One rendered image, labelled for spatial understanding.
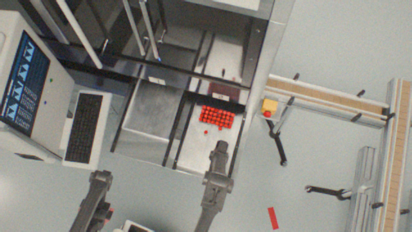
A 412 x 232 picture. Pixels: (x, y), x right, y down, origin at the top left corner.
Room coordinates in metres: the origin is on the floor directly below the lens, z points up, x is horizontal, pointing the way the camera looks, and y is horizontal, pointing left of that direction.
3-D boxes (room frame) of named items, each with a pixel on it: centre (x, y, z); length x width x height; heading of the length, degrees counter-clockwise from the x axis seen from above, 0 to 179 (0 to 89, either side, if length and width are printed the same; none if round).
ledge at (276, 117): (0.70, -0.35, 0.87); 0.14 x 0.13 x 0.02; 163
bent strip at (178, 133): (0.49, 0.16, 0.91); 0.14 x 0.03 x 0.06; 163
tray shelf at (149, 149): (0.60, 0.13, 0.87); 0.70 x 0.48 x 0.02; 73
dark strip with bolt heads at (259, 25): (0.68, -0.18, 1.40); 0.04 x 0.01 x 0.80; 73
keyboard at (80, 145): (0.62, 0.68, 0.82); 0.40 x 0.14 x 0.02; 172
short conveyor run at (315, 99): (0.71, -0.64, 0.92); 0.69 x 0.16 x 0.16; 73
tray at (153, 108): (0.72, 0.27, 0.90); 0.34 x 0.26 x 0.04; 163
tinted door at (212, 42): (0.74, 0.00, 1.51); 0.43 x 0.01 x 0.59; 73
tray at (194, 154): (0.51, -0.02, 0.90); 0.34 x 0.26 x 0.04; 163
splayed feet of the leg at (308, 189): (0.29, -0.95, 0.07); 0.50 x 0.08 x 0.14; 73
